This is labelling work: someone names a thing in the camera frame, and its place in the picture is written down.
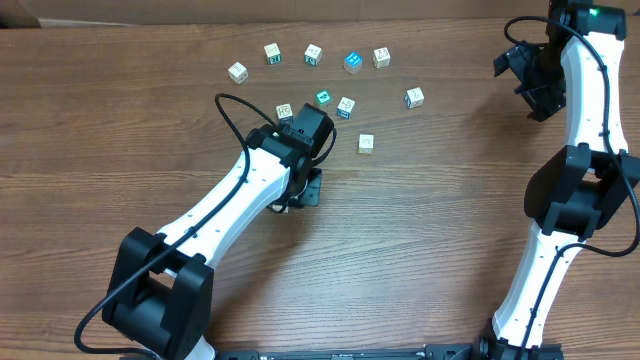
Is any wooden block green side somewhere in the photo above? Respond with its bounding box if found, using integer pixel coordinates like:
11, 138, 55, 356
264, 43, 282, 65
271, 206, 289, 213

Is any cardboard strip at back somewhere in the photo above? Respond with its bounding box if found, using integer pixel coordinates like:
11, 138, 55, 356
0, 0, 640, 29

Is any wooden block blue drawing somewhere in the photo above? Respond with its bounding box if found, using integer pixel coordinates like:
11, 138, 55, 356
336, 97, 356, 119

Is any wooden block far left top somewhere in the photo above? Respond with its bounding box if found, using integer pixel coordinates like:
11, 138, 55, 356
228, 62, 248, 84

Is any blue top wooden block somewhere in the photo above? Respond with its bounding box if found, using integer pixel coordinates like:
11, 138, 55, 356
344, 52, 363, 75

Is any green top wooden block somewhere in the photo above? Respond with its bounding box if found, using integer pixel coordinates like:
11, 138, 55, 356
314, 90, 333, 108

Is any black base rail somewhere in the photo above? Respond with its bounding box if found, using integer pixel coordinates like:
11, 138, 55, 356
119, 342, 565, 360

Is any wooden block teal side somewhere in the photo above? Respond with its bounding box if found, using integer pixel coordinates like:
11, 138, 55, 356
304, 44, 322, 67

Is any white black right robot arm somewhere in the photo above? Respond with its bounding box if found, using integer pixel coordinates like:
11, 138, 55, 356
425, 0, 639, 359

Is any wooden block top right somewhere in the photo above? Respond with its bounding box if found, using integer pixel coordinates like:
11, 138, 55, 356
373, 47, 391, 69

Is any wooden block blue side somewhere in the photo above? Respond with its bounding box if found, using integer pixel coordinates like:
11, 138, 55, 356
275, 103, 294, 124
404, 87, 425, 109

